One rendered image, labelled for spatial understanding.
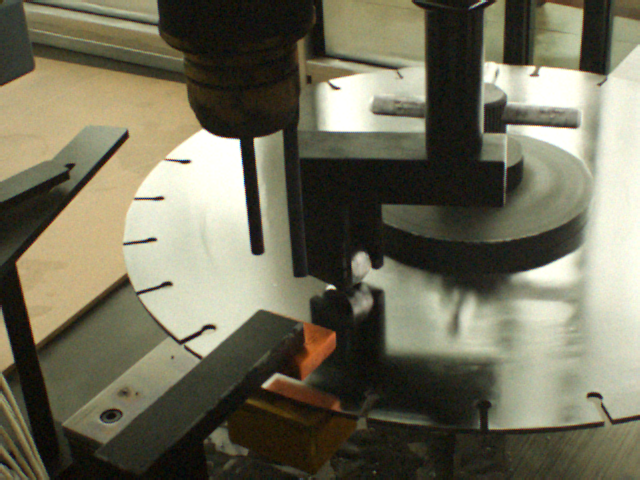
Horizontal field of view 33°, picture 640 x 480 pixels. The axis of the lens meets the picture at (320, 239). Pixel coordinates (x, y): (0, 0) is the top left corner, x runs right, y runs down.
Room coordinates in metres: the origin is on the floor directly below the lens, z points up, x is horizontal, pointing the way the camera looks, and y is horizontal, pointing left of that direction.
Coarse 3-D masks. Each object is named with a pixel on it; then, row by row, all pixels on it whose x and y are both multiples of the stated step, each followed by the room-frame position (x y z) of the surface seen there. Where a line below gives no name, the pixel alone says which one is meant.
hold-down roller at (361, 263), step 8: (352, 240) 0.39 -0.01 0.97; (352, 248) 0.38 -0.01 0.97; (360, 248) 0.38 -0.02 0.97; (352, 256) 0.38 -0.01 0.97; (360, 256) 0.38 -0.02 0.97; (368, 256) 0.38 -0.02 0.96; (352, 264) 0.38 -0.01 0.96; (360, 264) 0.38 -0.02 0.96; (368, 264) 0.38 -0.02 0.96; (360, 272) 0.38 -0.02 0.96; (368, 272) 0.38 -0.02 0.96; (360, 280) 0.38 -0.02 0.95
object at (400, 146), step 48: (432, 48) 0.37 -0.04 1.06; (480, 48) 0.37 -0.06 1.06; (432, 96) 0.37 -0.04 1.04; (480, 96) 0.37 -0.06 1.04; (336, 144) 0.38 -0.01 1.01; (384, 144) 0.38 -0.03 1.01; (432, 144) 0.37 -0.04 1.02; (480, 144) 0.37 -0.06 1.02; (336, 192) 0.37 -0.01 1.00; (384, 192) 0.37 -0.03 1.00; (432, 192) 0.37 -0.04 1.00; (480, 192) 0.36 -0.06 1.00; (336, 240) 0.37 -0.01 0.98
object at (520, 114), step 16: (496, 80) 0.48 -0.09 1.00; (384, 96) 0.46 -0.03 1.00; (400, 96) 0.46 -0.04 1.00; (416, 96) 0.46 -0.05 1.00; (496, 96) 0.44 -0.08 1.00; (384, 112) 0.46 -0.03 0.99; (400, 112) 0.46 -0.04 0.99; (416, 112) 0.45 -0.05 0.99; (496, 112) 0.44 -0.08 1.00; (512, 112) 0.44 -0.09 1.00; (528, 112) 0.44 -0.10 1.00; (544, 112) 0.44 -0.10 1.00; (560, 112) 0.43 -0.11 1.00; (576, 112) 0.43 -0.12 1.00; (496, 128) 0.44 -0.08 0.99; (560, 128) 0.44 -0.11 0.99; (576, 128) 0.43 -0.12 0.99
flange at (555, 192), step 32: (512, 160) 0.44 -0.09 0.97; (544, 160) 0.46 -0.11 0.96; (576, 160) 0.46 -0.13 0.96; (512, 192) 0.43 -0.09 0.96; (544, 192) 0.43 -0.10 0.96; (576, 192) 0.43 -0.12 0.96; (384, 224) 0.42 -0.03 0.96; (416, 224) 0.41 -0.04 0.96; (448, 224) 0.41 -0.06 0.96; (480, 224) 0.41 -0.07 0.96; (512, 224) 0.41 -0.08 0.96; (544, 224) 0.41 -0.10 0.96; (576, 224) 0.41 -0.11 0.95; (448, 256) 0.40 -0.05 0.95; (480, 256) 0.40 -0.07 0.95; (512, 256) 0.40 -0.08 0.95
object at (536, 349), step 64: (320, 128) 0.54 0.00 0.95; (384, 128) 0.53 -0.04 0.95; (512, 128) 0.52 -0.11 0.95; (192, 192) 0.47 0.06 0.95; (128, 256) 0.42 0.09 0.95; (192, 256) 0.41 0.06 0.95; (256, 256) 0.41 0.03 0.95; (384, 256) 0.40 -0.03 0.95; (576, 256) 0.39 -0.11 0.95; (192, 320) 0.36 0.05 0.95; (320, 320) 0.36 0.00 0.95; (384, 320) 0.36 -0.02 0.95; (448, 320) 0.35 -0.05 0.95; (512, 320) 0.35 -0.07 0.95; (576, 320) 0.35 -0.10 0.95; (320, 384) 0.32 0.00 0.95; (384, 384) 0.32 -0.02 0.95; (448, 384) 0.31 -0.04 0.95; (512, 384) 0.31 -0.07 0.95; (576, 384) 0.31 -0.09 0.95
